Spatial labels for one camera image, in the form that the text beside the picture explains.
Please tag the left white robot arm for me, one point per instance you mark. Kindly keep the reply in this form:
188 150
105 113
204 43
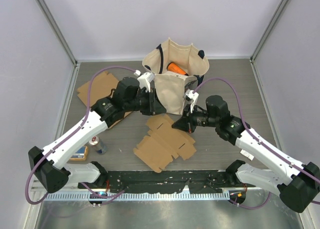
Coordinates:
50 164

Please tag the beige canvas tote bag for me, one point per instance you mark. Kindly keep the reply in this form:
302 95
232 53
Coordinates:
171 87

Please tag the brown cardboard box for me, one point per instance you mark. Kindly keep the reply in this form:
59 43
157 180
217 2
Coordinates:
163 144

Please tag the right aluminium frame post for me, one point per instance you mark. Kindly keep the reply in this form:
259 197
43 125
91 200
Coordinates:
269 29

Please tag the slotted cable duct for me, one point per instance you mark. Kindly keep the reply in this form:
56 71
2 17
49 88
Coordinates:
185 195

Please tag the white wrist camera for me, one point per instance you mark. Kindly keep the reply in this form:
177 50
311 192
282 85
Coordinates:
191 97
144 79

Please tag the yellow blue snack box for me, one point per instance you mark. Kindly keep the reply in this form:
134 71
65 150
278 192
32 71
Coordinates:
80 155

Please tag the orange bottle in bag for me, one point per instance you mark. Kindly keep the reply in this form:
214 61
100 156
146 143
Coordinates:
173 67

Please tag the silver blue drink can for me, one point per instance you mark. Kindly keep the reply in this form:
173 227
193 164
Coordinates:
97 145

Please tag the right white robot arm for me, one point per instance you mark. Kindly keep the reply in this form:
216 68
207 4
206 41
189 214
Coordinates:
295 183

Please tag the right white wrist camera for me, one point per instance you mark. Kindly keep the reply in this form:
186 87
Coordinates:
191 97

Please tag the flat cardboard sheet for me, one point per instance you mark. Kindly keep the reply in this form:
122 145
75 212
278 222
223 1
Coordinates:
101 87

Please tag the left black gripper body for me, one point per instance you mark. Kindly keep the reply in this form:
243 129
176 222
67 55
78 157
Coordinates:
145 101

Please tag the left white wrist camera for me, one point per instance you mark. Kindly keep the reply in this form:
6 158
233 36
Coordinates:
144 79

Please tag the aluminium frame post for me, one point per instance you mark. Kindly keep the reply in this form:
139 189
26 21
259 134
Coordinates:
57 31
269 29

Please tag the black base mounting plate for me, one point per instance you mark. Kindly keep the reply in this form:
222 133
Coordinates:
168 181

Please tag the left aluminium frame post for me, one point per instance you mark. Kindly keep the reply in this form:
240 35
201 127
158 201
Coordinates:
57 31

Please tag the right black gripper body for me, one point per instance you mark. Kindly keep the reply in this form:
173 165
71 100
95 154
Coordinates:
197 118

